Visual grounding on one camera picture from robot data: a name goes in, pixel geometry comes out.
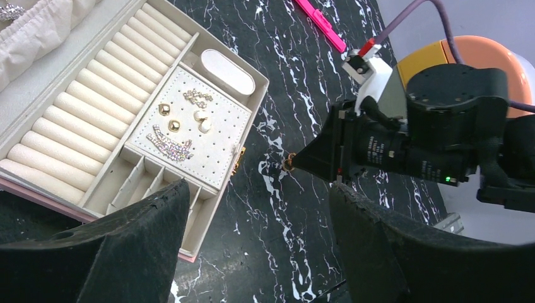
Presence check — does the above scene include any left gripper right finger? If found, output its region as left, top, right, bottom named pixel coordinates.
left=329, top=182, right=534, bottom=302

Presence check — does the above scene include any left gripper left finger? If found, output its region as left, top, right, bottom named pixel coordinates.
left=1, top=180, right=190, bottom=302

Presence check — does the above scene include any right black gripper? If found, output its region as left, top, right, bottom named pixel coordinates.
left=290, top=98, right=410, bottom=182

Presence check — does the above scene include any gold double hoop earring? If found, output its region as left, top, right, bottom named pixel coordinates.
left=282, top=153, right=296, bottom=172

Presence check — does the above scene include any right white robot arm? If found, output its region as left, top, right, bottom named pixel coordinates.
left=288, top=64, right=534, bottom=212

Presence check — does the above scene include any pink jewelry box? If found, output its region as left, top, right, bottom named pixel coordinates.
left=1, top=1, right=269, bottom=262

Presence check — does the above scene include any silver rhinestone earring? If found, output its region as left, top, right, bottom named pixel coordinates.
left=146, top=125, right=194, bottom=162

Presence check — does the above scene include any white pearl earring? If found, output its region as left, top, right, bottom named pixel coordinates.
left=194, top=110, right=209, bottom=121
left=199, top=119, right=212, bottom=134

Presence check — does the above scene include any pink plastic clip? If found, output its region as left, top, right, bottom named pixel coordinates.
left=295, top=0, right=347, bottom=53

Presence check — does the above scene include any gold stud in box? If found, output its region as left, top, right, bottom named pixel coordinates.
left=168, top=119, right=181, bottom=133
left=158, top=104, right=171, bottom=116

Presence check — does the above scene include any small rhinestone earring in box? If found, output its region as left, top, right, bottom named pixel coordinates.
left=183, top=89, right=213, bottom=109

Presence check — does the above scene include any white cylinder with orange lid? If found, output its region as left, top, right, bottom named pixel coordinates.
left=380, top=35, right=534, bottom=117

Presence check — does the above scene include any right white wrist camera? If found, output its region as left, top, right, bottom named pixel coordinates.
left=342, top=39, right=407, bottom=117

